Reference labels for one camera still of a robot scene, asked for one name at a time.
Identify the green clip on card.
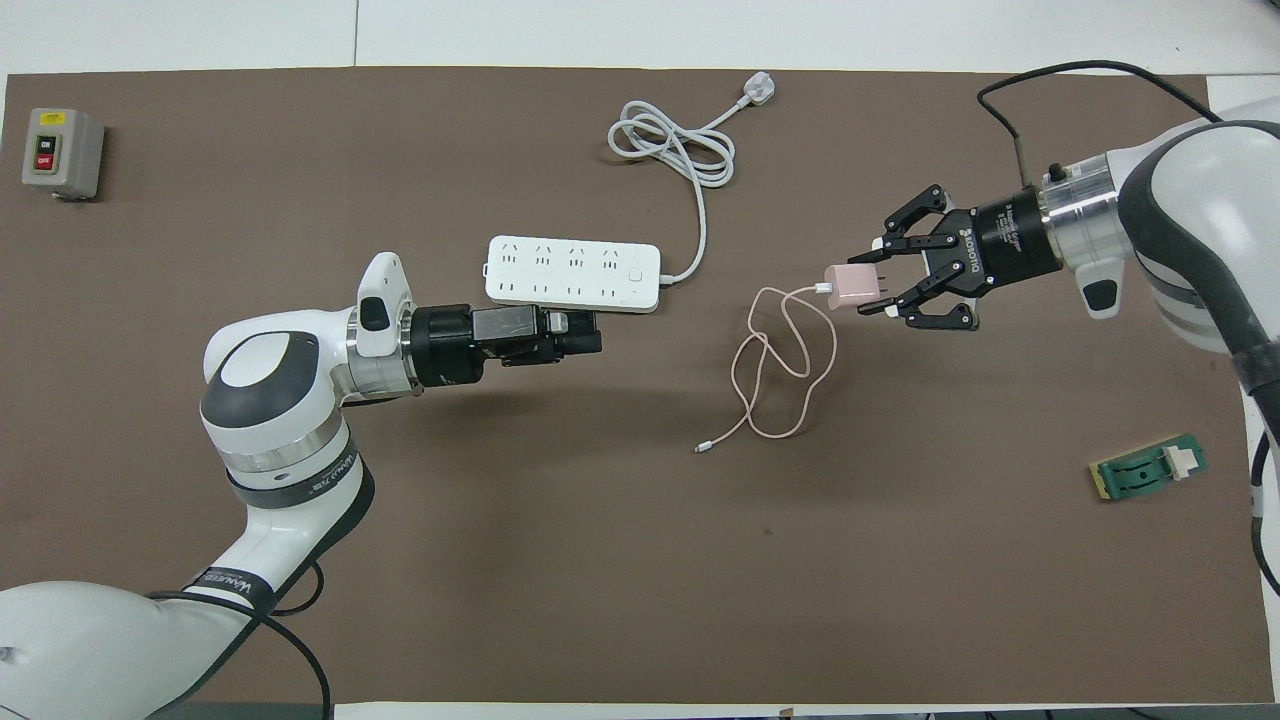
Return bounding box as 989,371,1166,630
1088,432,1208,502

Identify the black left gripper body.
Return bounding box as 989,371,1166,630
410,303,561,387

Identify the brown table mat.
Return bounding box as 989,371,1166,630
0,66,1276,706

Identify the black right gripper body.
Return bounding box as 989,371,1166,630
955,185,1063,299

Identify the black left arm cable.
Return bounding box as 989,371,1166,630
150,560,333,720

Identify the pink USB charger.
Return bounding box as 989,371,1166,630
822,264,896,313

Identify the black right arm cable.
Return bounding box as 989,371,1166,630
977,60,1280,598

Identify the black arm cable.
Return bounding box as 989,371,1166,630
150,560,333,720
977,60,1280,598

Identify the white power strip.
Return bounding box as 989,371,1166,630
485,235,663,315

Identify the pink USB cable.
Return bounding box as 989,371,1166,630
694,283,839,454

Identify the grey on-off switch box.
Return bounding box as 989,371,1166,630
22,107,106,202

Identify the white power cord with plug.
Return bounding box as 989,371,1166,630
608,71,778,286

